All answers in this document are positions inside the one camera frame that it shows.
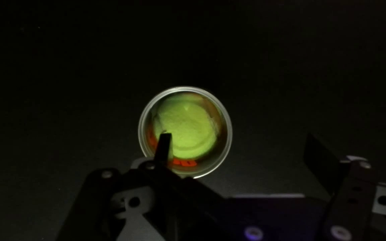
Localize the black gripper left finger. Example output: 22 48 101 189
152 130 174 174

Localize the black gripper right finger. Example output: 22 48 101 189
302 132 343 198

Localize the yellow-green tennis ball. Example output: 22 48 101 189
151 92 219 161

